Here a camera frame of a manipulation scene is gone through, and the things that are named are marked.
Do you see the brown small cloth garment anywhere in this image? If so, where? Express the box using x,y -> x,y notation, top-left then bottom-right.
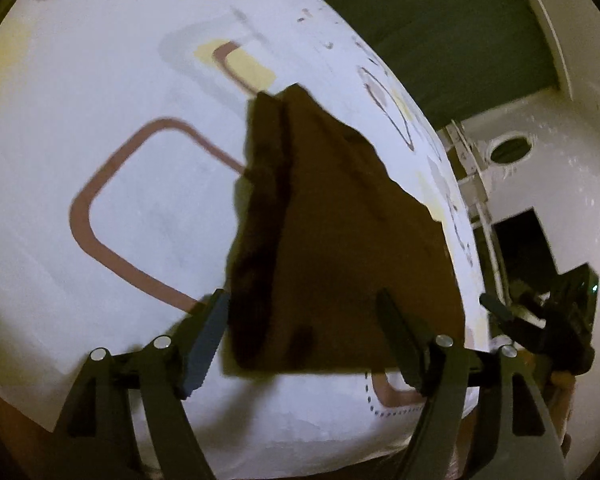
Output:
222,82 -> 467,376

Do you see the person's right forearm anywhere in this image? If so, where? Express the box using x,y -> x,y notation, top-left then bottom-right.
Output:
549,370 -> 579,453

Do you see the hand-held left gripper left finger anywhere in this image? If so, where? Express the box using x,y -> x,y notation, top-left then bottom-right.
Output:
52,287 -> 232,480

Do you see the white patterned bed sheet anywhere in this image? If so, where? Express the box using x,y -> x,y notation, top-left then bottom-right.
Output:
0,0 -> 493,480

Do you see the white door frame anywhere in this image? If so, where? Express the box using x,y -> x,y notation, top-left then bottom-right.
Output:
504,0 -> 577,102

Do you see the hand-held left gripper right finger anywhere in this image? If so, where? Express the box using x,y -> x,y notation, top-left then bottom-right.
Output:
375,287 -> 569,480

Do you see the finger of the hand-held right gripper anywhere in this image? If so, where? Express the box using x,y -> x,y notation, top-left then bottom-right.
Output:
479,292 -> 516,322

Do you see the white furniture frame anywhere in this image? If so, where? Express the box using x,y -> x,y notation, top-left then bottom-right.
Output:
440,120 -> 509,306

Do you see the oval dark white-rimmed fixture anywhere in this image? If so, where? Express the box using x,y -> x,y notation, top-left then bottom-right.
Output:
486,131 -> 535,164

